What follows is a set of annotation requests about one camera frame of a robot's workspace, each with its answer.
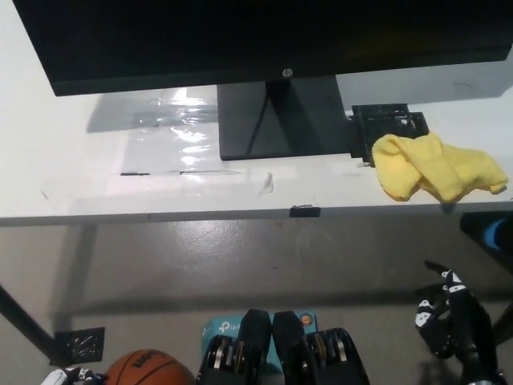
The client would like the yellow microfibre cloth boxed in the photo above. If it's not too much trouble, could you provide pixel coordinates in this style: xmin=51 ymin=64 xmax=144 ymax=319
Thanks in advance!
xmin=371 ymin=131 xmax=510 ymax=202

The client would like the white desk leg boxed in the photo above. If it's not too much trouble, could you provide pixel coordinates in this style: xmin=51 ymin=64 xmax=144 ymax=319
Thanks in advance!
xmin=63 ymin=224 xmax=99 ymax=322

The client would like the small clear tape piece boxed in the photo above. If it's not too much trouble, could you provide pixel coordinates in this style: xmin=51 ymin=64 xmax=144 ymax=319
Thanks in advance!
xmin=258 ymin=171 xmax=276 ymax=197

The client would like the black HP monitor with stand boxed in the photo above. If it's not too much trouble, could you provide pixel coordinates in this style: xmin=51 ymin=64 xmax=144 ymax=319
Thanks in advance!
xmin=11 ymin=0 xmax=509 ymax=161

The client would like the small black tape strip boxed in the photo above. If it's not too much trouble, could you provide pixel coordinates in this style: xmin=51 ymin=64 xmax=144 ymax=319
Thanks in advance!
xmin=290 ymin=204 xmax=322 ymax=219

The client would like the teal tp-link cardboard box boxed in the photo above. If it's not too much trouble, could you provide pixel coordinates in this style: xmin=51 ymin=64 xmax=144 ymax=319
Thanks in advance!
xmin=201 ymin=310 xmax=320 ymax=376

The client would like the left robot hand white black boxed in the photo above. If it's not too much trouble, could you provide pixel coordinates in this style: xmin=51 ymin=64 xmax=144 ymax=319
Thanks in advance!
xmin=42 ymin=365 xmax=109 ymax=385

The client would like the black floor tape patch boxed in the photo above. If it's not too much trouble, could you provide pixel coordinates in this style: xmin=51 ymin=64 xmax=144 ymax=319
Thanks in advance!
xmin=54 ymin=326 xmax=107 ymax=364

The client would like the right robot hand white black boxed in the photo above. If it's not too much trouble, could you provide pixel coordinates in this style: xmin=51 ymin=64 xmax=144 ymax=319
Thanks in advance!
xmin=414 ymin=260 xmax=500 ymax=374

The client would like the clear plastic sheet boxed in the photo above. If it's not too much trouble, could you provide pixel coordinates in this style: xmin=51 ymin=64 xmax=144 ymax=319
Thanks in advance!
xmin=119 ymin=83 xmax=245 ymax=176

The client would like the black box with blue part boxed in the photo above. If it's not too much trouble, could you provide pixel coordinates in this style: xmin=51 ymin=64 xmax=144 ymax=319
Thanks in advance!
xmin=459 ymin=211 xmax=513 ymax=256

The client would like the orange basketball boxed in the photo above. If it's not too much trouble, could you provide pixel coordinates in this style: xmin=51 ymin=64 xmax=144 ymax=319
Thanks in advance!
xmin=106 ymin=348 xmax=197 ymax=385

